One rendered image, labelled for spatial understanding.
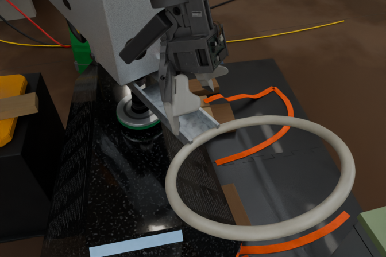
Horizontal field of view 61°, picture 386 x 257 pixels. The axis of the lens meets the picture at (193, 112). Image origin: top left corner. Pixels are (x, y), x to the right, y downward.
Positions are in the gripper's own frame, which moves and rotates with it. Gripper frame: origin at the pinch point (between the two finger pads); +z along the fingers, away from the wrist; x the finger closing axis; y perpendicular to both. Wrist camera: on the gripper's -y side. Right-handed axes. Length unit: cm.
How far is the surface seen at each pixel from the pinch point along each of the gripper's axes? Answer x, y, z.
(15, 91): 53, -134, 19
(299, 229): 3.7, 14.9, 29.2
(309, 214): 7.0, 16.5, 28.1
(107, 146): 39, -70, 40
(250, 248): 73, -32, 134
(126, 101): 59, -70, 30
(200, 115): 42, -24, 26
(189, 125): 39, -27, 28
